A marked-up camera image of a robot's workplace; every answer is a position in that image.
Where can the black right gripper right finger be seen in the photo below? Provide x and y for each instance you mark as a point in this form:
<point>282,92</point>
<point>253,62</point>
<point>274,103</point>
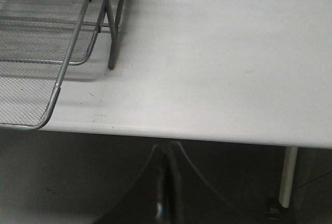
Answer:
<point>189,197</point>

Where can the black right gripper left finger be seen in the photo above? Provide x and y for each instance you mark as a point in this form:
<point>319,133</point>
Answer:
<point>145,200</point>

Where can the white table leg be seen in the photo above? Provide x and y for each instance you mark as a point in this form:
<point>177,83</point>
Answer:
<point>288,171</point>

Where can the grey wire rack frame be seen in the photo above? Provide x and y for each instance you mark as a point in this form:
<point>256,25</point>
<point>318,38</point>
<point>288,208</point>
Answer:
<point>107,18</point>

